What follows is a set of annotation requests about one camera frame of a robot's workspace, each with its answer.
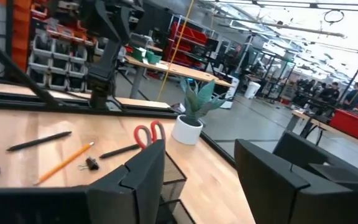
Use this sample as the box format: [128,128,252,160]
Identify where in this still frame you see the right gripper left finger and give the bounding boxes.
[85,139,167,224]

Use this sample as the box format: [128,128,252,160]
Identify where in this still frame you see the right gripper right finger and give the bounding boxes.
[234,138,358,224]

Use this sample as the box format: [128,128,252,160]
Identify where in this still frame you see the black ballpoint pen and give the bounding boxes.
[6,131,73,152]
[99,143,141,160]

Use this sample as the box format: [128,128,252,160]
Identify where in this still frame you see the red-handled scissors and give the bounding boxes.
[133,120,167,151]

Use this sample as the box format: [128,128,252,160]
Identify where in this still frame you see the yellow pencil pink eraser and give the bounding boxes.
[34,141,95,187]

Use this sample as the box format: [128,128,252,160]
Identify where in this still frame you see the black mesh desk organizer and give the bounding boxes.
[158,151,196,224]

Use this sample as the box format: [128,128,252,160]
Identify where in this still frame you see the black binder clip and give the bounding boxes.
[78,156,100,172]

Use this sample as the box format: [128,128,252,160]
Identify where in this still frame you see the white plant pot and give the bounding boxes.
[171,114,204,146]

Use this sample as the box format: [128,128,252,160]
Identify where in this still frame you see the wooden workbench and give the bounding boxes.
[285,109,334,140]

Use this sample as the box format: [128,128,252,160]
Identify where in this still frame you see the white trash can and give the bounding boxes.
[244,81,262,100]

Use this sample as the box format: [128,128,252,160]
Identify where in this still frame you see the white mobile cart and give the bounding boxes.
[219,74,241,110]

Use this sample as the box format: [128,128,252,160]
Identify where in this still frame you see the green snake plant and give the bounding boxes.
[178,79,229,127]

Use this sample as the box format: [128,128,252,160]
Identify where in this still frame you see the person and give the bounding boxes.
[318,81,341,105]
[343,81,358,108]

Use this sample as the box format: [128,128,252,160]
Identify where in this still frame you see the wooden background table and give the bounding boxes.
[124,55,234,100]

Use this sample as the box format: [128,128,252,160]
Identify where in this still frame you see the green storage bins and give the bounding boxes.
[131,46,163,65]

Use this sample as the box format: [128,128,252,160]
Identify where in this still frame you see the grey parts bin rack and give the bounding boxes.
[26,30,90,93]

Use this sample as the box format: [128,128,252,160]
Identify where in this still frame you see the red bin shelf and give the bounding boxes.
[163,21,210,70]

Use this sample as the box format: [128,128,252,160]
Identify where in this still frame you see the orange shelving unit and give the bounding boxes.
[0,0,101,73]

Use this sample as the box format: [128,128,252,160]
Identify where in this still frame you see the yellow hanging cord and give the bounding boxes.
[156,0,196,101]

